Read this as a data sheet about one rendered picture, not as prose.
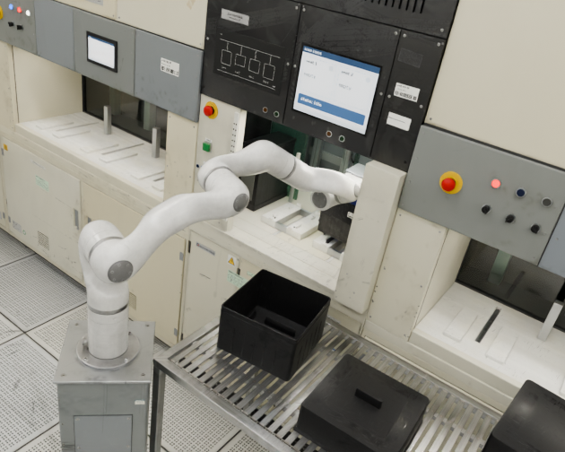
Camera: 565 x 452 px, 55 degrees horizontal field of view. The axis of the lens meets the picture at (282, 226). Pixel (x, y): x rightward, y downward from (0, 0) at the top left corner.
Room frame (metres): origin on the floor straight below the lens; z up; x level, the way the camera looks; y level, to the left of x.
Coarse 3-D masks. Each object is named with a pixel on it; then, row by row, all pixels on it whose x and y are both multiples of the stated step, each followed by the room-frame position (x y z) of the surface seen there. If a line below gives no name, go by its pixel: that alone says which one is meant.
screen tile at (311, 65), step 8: (304, 64) 1.80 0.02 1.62; (312, 64) 1.79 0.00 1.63; (320, 64) 1.77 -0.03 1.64; (328, 64) 1.76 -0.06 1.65; (312, 72) 1.79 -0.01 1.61; (320, 72) 1.77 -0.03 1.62; (328, 72) 1.76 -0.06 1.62; (304, 80) 1.80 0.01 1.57; (312, 80) 1.78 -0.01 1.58; (328, 80) 1.75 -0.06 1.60; (304, 88) 1.80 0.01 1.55; (312, 88) 1.78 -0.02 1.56; (320, 88) 1.77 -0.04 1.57; (328, 88) 1.75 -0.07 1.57; (328, 96) 1.75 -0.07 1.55
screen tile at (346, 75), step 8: (344, 72) 1.73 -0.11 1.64; (352, 72) 1.71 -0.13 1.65; (344, 80) 1.72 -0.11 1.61; (352, 80) 1.71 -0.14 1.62; (360, 80) 1.70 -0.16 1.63; (336, 88) 1.74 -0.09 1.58; (368, 88) 1.68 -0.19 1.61; (336, 96) 1.73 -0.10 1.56; (344, 96) 1.72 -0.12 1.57; (352, 96) 1.70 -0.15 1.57; (360, 96) 1.69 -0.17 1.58; (368, 96) 1.68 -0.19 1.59; (352, 104) 1.70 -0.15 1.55; (360, 104) 1.69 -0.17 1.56; (368, 104) 1.67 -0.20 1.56
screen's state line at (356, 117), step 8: (304, 96) 1.79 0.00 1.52; (304, 104) 1.79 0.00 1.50; (312, 104) 1.78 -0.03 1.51; (320, 104) 1.76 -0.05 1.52; (328, 104) 1.74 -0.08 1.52; (328, 112) 1.74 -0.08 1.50; (336, 112) 1.73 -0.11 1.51; (344, 112) 1.71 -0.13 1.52; (352, 112) 1.70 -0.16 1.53; (352, 120) 1.69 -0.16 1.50; (360, 120) 1.68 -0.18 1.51
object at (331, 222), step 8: (352, 168) 2.00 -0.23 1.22; (360, 168) 2.01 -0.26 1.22; (360, 176) 1.94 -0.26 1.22; (336, 208) 1.92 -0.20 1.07; (344, 208) 1.90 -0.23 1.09; (352, 208) 1.88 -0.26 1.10; (320, 216) 1.96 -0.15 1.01; (328, 216) 1.94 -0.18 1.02; (336, 216) 1.92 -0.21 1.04; (344, 216) 1.90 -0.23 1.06; (352, 216) 1.88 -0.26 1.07; (320, 224) 1.96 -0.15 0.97; (328, 224) 1.94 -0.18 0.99; (336, 224) 1.92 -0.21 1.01; (344, 224) 1.90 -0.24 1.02; (328, 232) 1.93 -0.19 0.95; (336, 232) 1.91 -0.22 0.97; (344, 232) 1.90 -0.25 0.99; (328, 240) 1.94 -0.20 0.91; (344, 240) 1.89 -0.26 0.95
